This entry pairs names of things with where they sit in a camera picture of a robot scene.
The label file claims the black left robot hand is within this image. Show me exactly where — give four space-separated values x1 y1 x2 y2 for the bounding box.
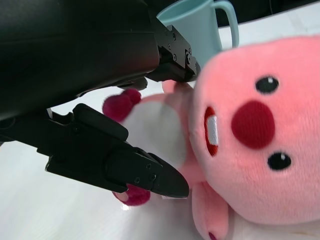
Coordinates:
0 0 201 200

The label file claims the pink plush doll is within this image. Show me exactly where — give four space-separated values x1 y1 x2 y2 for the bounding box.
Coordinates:
102 34 320 240

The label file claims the teal plastic mug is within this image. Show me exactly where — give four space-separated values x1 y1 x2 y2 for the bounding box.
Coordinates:
156 0 240 63

